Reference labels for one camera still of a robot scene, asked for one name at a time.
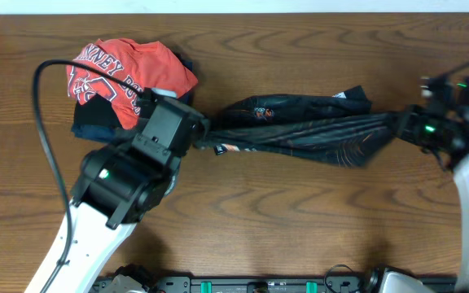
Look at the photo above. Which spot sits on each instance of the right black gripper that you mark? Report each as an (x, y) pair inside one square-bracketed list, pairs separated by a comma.
[(410, 115)]

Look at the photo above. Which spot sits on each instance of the black orange-lined jersey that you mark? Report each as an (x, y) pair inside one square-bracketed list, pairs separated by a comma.
[(340, 130)]

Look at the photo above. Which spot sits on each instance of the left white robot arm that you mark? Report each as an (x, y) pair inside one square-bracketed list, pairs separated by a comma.
[(118, 184)]

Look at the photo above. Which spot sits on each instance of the orange printed t-shirt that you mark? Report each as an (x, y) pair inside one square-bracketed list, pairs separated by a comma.
[(139, 66)]

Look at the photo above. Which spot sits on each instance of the navy folded shirt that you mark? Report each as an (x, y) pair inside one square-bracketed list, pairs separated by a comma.
[(94, 133)]

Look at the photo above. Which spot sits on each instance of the black folded shirt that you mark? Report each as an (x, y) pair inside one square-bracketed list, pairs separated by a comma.
[(97, 112)]

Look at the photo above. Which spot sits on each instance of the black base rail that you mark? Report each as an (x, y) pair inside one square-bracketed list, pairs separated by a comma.
[(135, 278)]

